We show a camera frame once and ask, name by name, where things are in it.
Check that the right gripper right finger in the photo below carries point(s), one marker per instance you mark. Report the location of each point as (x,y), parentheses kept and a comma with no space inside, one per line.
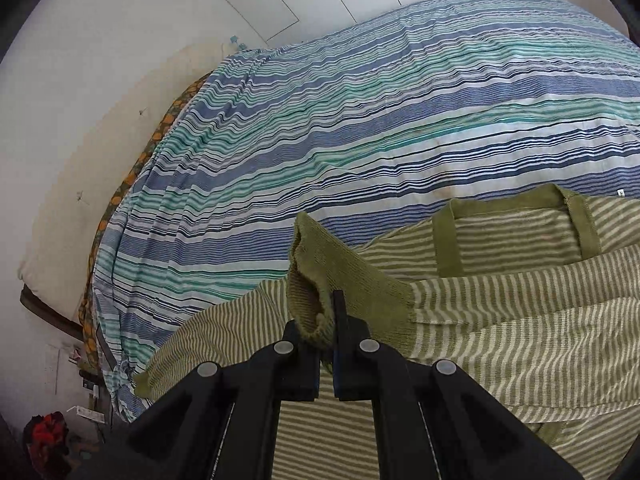
(433,421)

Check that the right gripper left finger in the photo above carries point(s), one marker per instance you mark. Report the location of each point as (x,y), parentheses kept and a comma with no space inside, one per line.
(218,422)

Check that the green striped knit cardigan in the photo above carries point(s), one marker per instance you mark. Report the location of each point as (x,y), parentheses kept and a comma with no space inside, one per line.
(535,296)

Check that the white power strip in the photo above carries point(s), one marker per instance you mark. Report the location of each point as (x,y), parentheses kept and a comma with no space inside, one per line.
(86,413)

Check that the red bag on floor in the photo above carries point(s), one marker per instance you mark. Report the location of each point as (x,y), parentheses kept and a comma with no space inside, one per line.
(45,443)

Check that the orange floral mattress cover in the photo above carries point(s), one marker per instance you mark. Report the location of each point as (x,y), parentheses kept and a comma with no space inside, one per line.
(86,319)

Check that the blue striped bed sheet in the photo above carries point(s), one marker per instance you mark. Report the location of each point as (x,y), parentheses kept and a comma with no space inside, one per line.
(367,129)

